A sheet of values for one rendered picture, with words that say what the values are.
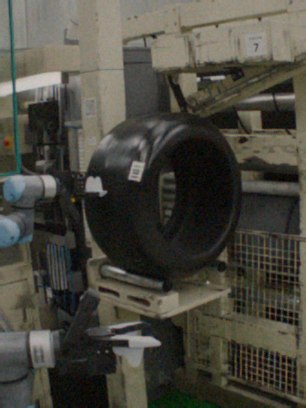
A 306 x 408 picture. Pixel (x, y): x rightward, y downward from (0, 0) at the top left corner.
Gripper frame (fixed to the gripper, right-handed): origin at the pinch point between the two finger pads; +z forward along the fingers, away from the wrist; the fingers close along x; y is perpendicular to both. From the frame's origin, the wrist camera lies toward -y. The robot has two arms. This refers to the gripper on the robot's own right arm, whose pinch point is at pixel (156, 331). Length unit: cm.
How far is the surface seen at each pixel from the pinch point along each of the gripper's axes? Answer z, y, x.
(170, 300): 15, 11, -84
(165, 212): 24, -17, -146
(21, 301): -42, 15, -124
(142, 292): 6, 8, -89
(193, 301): 24, 14, -92
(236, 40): 46, -78, -82
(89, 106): -7, -61, -113
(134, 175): 5, -32, -71
